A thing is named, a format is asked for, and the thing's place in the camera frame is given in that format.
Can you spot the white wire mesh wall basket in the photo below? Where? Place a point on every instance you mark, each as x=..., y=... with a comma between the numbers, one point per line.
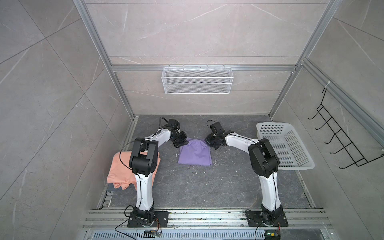
x=199, y=80

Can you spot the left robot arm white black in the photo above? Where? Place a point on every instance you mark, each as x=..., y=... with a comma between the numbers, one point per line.
x=144, y=161

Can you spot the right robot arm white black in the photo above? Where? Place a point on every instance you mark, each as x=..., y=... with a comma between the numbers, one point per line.
x=264, y=163

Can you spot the pink folded t-shirt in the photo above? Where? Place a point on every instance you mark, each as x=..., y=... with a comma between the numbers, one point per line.
x=119, y=175

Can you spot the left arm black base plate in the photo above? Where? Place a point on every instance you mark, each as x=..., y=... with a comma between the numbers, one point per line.
x=150, y=219

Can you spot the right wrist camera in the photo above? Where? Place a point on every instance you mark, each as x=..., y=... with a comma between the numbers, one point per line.
x=217, y=128

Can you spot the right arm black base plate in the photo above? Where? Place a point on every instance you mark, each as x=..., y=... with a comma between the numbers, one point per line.
x=263, y=219

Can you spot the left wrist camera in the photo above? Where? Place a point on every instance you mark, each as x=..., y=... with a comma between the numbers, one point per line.
x=173, y=125

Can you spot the purple t-shirt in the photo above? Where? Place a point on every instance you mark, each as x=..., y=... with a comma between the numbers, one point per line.
x=195, y=152

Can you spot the aluminium frame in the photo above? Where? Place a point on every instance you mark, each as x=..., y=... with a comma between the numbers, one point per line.
x=371, y=125

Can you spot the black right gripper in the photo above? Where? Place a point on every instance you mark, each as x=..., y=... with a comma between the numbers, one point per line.
x=207, y=140

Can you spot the aluminium rail base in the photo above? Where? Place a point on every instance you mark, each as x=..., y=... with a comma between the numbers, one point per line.
x=209, y=224

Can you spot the black wire hook rack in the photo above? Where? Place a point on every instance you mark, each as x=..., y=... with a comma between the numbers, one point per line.
x=339, y=135

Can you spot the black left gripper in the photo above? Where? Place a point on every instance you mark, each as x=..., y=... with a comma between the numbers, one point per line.
x=184, y=141

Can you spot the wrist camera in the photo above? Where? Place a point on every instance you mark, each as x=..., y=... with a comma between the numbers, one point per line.
x=217, y=128
x=173, y=125

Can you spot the white plastic laundry basket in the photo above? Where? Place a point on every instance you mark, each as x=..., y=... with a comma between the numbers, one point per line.
x=287, y=144

